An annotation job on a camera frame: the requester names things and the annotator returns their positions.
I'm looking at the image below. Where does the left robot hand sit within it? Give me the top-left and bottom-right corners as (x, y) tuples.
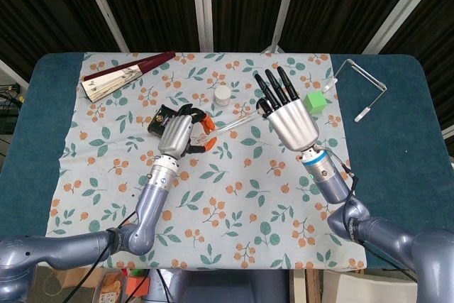
(157, 103), (218, 159)

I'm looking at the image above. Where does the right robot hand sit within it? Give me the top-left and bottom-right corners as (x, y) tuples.
(254, 65), (319, 151)

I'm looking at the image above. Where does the clear glass tube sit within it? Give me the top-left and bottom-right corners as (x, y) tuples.
(198, 111), (265, 141)

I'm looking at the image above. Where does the black luncheon meat can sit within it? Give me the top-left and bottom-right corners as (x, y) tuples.
(148, 104), (179, 137)

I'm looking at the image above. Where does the green cube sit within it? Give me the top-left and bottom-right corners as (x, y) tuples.
(304, 90), (328, 116)

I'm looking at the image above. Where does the small white jar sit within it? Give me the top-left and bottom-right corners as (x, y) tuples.
(213, 84), (231, 107)

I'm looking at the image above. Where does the folding paper fan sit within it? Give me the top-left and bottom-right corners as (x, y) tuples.
(80, 50), (177, 104)

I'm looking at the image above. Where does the bent metal rod tool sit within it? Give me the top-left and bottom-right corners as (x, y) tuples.
(321, 58), (387, 123)

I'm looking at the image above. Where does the floral tablecloth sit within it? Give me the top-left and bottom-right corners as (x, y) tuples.
(37, 50), (368, 271)

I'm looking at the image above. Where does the blue felt table cover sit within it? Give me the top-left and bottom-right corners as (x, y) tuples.
(0, 53), (454, 272)

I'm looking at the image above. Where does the orange box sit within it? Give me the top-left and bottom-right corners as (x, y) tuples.
(126, 274), (152, 297)

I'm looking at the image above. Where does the grey robot torso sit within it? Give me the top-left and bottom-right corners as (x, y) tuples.
(147, 269), (290, 303)

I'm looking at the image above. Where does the printed snack packet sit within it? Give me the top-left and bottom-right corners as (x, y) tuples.
(94, 270), (127, 303)

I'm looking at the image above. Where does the white board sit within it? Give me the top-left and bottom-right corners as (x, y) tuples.
(322, 270), (419, 303)

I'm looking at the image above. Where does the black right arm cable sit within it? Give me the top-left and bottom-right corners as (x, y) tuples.
(331, 155), (421, 285)

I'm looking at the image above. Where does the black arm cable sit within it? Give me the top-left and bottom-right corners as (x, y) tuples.
(331, 155), (421, 285)
(65, 210), (138, 303)

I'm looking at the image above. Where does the white metal frame post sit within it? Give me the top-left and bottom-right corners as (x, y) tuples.
(362, 0), (439, 55)
(76, 0), (129, 53)
(262, 0), (301, 54)
(190, 0), (215, 52)
(0, 57), (30, 87)

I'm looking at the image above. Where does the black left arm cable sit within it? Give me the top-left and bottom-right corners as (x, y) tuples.
(65, 210), (138, 303)

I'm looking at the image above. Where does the black equipment with cables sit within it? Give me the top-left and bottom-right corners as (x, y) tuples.
(0, 82), (26, 133)

